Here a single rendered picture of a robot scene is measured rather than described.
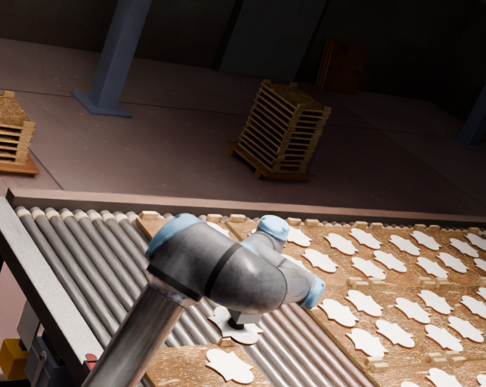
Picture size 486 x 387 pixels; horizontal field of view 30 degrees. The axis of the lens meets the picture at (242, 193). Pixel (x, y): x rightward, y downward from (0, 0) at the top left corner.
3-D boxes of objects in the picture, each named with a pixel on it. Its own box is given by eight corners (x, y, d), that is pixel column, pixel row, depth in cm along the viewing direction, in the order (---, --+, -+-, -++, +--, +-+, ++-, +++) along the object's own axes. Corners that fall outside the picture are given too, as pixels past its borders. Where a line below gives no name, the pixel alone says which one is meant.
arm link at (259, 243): (273, 266, 200) (293, 250, 209) (231, 240, 203) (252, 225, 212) (260, 295, 203) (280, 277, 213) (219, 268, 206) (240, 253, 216)
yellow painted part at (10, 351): (6, 381, 257) (28, 312, 249) (-4, 360, 264) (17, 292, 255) (32, 378, 262) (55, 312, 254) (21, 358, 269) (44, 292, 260)
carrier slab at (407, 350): (362, 372, 272) (367, 360, 270) (287, 291, 300) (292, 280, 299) (440, 365, 293) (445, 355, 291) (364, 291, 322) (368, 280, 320)
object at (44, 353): (33, 415, 240) (51, 361, 234) (14, 381, 250) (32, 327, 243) (71, 411, 247) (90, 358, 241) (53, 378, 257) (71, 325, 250)
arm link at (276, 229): (253, 219, 211) (269, 209, 219) (239, 258, 216) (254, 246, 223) (282, 235, 209) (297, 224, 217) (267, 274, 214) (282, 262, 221)
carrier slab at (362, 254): (364, 290, 322) (368, 279, 320) (299, 227, 350) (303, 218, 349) (429, 289, 344) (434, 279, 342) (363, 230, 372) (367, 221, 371)
